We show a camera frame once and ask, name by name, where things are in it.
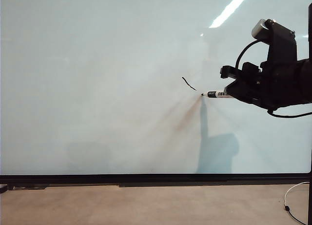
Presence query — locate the thin white cable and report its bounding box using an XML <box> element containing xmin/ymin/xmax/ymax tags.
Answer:
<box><xmin>283</xmin><ymin>181</ymin><xmax>311</xmax><ymax>225</ymax></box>

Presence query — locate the white glass whiteboard black frame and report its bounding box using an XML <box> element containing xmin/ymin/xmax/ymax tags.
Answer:
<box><xmin>0</xmin><ymin>0</ymin><xmax>312</xmax><ymax>184</ymax></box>

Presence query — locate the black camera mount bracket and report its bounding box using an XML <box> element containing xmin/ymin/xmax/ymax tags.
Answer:
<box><xmin>264</xmin><ymin>18</ymin><xmax>298</xmax><ymax>62</ymax></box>

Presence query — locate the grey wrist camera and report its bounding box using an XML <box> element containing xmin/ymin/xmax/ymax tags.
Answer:
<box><xmin>251</xmin><ymin>18</ymin><xmax>270</xmax><ymax>41</ymax></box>

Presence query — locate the black whiteboard stand post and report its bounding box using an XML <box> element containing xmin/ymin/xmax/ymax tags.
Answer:
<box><xmin>306</xmin><ymin>2</ymin><xmax>312</xmax><ymax>225</ymax></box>

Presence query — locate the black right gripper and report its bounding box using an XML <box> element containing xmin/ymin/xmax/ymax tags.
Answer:
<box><xmin>219</xmin><ymin>58</ymin><xmax>304</xmax><ymax>111</ymax></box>

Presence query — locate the black camera cable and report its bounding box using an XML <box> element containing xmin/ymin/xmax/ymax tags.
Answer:
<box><xmin>235</xmin><ymin>39</ymin><xmax>265</xmax><ymax>70</ymax></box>

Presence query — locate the white black whiteboard marker pen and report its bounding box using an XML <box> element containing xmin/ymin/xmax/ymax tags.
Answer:
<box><xmin>200</xmin><ymin>89</ymin><xmax>232</xmax><ymax>99</ymax></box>

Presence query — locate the black whiteboard pen tray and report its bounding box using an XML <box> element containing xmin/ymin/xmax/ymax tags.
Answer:
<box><xmin>118</xmin><ymin>181</ymin><xmax>310</xmax><ymax>188</ymax></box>

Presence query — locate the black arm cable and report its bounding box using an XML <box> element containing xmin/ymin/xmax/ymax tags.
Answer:
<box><xmin>266</xmin><ymin>108</ymin><xmax>312</xmax><ymax>119</ymax></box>

